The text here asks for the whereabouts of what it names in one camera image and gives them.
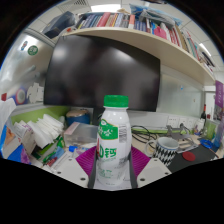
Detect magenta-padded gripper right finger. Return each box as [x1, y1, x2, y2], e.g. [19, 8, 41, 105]
[127, 145, 173, 190]

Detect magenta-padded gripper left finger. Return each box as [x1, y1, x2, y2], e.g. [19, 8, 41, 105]
[54, 145, 99, 190]

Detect white milk bottle green cap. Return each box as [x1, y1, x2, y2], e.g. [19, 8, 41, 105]
[95, 94, 133, 188]

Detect purple translucent water bottle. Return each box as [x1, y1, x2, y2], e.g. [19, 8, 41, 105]
[213, 116, 224, 153]

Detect black white patterned mug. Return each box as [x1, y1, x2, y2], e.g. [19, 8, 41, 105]
[144, 136, 180, 167]

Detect black desk mat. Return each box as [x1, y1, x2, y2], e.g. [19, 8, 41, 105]
[166, 144, 219, 174]

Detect clear plastic box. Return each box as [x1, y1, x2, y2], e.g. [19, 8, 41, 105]
[63, 121, 99, 148]

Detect grey metal laptop stand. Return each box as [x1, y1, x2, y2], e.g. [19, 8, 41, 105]
[165, 123, 198, 154]

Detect stack of white tissues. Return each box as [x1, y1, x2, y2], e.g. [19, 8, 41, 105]
[26, 113, 65, 149]

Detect round blue tin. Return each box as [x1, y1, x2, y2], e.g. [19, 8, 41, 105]
[65, 109, 92, 127]

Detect translucent green cup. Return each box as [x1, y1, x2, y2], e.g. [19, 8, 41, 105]
[204, 119, 218, 139]

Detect white plastic bag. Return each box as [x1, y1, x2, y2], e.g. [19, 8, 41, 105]
[0, 98, 17, 134]

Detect purple hanging banner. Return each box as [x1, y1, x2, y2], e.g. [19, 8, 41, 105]
[214, 79, 224, 109]

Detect black computer monitor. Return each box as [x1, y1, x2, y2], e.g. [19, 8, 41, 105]
[43, 34, 162, 113]

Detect round green sticker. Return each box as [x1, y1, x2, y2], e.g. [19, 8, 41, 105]
[27, 45, 39, 57]

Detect black tangled desk cables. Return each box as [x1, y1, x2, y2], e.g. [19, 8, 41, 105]
[130, 124, 158, 144]

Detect white wall socket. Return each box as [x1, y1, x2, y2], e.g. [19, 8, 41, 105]
[187, 116, 196, 128]
[166, 115, 179, 128]
[178, 116, 188, 128]

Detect wall shelf with books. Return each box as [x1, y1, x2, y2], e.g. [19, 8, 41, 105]
[41, 3, 217, 86]

